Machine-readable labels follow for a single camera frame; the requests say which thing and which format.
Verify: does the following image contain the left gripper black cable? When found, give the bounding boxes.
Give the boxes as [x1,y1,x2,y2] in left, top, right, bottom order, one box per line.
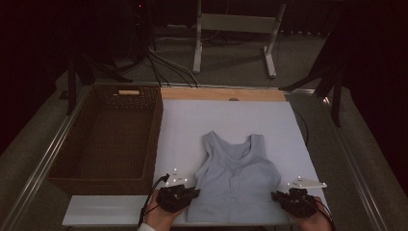
[138,172,171,227]

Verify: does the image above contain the thin black cable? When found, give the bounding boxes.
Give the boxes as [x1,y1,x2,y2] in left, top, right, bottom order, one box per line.
[293,109,310,145]

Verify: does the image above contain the dark equipment with red light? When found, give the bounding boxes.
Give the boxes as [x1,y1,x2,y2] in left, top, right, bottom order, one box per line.
[126,0,155,64]

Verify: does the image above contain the brown woven basket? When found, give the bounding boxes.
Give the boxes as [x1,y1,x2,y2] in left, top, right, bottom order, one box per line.
[46,84,164,196]

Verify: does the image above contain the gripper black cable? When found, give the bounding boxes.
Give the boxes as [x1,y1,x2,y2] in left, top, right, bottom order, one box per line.
[307,196,336,231]
[138,172,171,227]

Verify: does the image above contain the person's left hand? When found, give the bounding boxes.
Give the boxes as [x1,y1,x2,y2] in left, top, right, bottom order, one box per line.
[142,192,187,231]

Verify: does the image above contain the white metal stand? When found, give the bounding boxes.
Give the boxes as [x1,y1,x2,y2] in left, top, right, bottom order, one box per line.
[191,0,287,79]

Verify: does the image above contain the light blue tank top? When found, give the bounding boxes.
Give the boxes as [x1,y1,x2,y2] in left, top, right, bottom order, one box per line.
[186,130,283,224]

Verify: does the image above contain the person's right hand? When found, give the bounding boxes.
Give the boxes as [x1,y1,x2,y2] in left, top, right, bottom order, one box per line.
[290,196,333,231]

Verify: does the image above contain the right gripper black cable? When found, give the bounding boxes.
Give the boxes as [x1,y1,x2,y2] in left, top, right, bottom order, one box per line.
[307,196,336,231]

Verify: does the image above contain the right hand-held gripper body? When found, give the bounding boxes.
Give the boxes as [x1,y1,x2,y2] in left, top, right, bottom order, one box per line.
[283,175,328,218]

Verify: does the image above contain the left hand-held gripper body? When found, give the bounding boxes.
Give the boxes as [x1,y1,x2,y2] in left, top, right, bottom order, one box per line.
[156,167,193,214]

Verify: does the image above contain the bundle of floor cables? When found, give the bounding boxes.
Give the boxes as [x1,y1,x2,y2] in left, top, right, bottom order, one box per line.
[145,32,201,89]

